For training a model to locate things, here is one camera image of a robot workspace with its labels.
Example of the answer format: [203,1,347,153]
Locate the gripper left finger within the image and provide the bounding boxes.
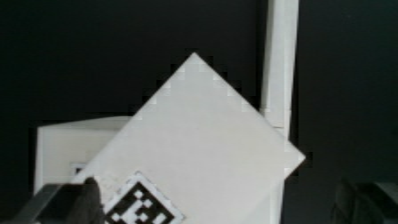
[11,177,106,224]

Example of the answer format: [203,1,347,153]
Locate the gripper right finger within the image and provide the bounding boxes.
[331,179,398,224]

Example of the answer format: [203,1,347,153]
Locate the white cabinet body box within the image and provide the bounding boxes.
[34,116,141,201]

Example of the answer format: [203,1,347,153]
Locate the white cabinet top block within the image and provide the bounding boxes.
[75,55,305,224]

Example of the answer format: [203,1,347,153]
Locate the white front rail bar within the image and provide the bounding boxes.
[262,0,301,136]

